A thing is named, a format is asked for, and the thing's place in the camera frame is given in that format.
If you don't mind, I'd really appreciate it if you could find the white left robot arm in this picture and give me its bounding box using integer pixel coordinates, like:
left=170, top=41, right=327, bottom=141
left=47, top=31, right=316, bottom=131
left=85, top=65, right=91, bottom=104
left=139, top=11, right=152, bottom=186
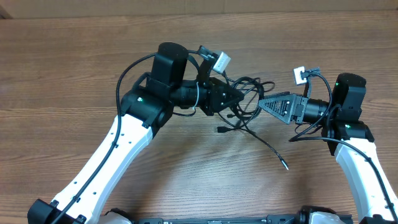
left=27, top=42, right=244, bottom=223

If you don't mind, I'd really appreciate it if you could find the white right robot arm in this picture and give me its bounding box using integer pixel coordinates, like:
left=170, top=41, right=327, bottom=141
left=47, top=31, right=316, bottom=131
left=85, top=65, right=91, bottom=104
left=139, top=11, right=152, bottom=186
left=258, top=73, right=397, bottom=223

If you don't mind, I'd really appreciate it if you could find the black usb cable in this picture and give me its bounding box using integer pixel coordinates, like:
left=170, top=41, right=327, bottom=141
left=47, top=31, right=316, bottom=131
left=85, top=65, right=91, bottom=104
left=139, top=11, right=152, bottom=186
left=216, top=76, right=276, bottom=134

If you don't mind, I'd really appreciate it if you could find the black cable with silver plug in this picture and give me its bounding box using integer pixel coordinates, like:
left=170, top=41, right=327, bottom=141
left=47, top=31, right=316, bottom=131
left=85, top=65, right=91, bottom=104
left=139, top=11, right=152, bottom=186
left=245, top=127, right=290, bottom=171

